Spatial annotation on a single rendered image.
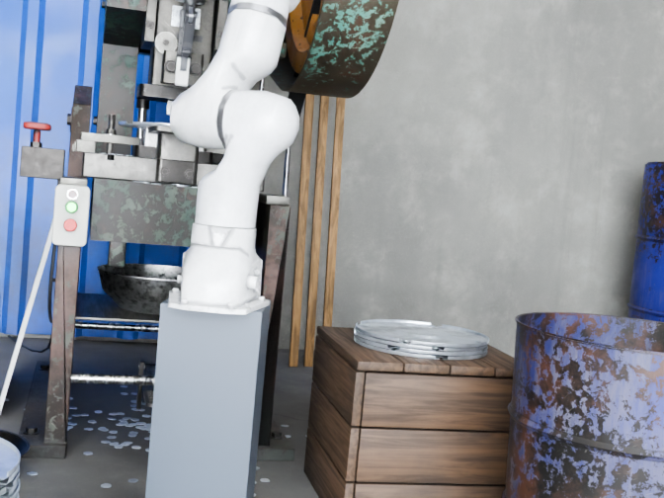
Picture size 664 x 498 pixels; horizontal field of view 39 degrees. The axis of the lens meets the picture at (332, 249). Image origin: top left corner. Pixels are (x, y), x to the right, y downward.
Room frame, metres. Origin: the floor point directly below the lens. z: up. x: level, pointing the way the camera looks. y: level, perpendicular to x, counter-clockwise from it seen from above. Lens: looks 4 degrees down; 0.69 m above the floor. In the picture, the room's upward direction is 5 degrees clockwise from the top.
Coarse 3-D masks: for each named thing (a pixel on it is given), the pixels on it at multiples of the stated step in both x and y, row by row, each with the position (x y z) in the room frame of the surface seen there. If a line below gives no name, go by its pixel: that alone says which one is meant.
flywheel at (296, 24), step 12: (300, 0) 2.82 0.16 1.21; (312, 0) 2.68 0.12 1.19; (300, 12) 2.80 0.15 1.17; (288, 24) 2.81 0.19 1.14; (300, 24) 2.77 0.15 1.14; (312, 24) 2.65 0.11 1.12; (288, 36) 2.80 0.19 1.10; (300, 36) 2.73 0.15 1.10; (312, 36) 2.64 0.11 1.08; (288, 48) 2.78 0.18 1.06; (300, 48) 2.65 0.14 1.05; (300, 60) 2.59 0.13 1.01
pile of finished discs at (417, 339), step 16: (368, 320) 2.10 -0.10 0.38; (384, 320) 2.14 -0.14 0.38; (400, 320) 2.16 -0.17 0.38; (368, 336) 1.93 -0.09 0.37; (384, 336) 1.90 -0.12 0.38; (400, 336) 1.95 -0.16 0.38; (416, 336) 1.96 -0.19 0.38; (432, 336) 1.96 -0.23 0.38; (448, 336) 1.99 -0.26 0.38; (464, 336) 2.03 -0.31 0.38; (480, 336) 2.06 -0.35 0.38; (384, 352) 1.90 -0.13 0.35; (400, 352) 1.88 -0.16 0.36; (416, 352) 1.88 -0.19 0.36; (432, 352) 1.87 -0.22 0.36; (448, 352) 1.88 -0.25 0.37; (464, 352) 1.90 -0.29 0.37; (480, 352) 1.94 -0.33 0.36
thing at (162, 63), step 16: (160, 0) 2.37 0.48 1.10; (208, 0) 2.40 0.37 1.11; (160, 16) 2.37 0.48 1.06; (176, 16) 2.38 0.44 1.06; (208, 16) 2.41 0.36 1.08; (160, 32) 2.37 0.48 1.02; (176, 32) 2.38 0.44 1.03; (208, 32) 2.41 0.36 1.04; (160, 48) 2.36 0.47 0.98; (176, 48) 2.39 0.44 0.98; (192, 48) 2.40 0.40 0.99; (208, 48) 2.41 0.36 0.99; (160, 64) 2.38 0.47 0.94; (176, 64) 2.36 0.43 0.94; (192, 64) 2.36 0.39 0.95; (208, 64) 2.41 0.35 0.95; (160, 80) 2.38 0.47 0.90; (192, 80) 2.37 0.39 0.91
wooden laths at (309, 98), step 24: (312, 96) 3.51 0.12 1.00; (312, 120) 3.50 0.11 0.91; (336, 120) 3.52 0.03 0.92; (336, 144) 3.51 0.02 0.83; (288, 168) 3.46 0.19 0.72; (336, 168) 3.50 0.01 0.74; (336, 192) 3.49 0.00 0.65; (312, 216) 3.49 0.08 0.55; (336, 216) 3.49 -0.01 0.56; (312, 240) 3.47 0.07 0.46; (336, 240) 3.48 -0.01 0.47; (312, 264) 3.46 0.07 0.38; (312, 288) 3.45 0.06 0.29; (312, 312) 3.44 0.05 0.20; (312, 336) 3.43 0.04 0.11; (312, 360) 3.42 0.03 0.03
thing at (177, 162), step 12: (156, 132) 2.32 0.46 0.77; (168, 132) 2.25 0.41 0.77; (156, 144) 2.35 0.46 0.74; (168, 144) 2.29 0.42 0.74; (180, 144) 2.30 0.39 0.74; (156, 156) 2.32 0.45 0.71; (168, 156) 2.29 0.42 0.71; (180, 156) 2.30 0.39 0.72; (192, 156) 2.31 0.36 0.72; (156, 168) 2.29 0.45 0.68; (168, 168) 2.29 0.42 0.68; (180, 168) 2.30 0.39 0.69; (192, 168) 2.31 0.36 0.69; (156, 180) 2.29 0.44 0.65; (168, 180) 2.29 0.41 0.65; (180, 180) 2.30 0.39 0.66; (192, 180) 2.31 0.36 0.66
